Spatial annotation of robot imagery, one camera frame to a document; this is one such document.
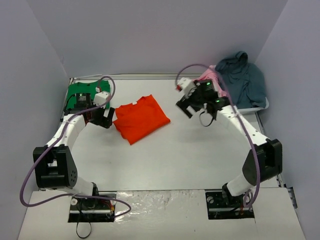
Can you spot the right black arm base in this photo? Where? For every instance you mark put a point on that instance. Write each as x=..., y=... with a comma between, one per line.
x=219, y=209

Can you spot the green folded t-shirt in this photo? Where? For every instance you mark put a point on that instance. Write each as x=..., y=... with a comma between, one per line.
x=85, y=87

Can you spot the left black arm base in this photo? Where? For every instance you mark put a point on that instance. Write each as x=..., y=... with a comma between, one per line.
x=88, y=210

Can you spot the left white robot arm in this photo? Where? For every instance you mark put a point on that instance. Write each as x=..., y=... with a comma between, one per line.
x=55, y=166

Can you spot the orange t-shirt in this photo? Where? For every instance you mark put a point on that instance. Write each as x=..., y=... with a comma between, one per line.
x=135, y=121

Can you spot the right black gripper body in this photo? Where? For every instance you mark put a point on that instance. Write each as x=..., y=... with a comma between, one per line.
x=186, y=106

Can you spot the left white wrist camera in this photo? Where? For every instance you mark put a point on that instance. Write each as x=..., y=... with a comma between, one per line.
x=101, y=98

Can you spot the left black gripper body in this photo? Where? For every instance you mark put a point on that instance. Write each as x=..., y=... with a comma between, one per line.
x=104, y=119

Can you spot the white plastic basket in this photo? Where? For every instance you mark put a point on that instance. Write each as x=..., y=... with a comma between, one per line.
x=252, y=110

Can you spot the blue-grey t-shirt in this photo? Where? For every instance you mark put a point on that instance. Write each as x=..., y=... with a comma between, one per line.
x=244, y=80

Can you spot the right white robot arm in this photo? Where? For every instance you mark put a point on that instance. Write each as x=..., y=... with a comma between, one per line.
x=265, y=157

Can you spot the pink t-shirt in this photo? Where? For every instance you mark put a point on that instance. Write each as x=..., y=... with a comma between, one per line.
x=215, y=77

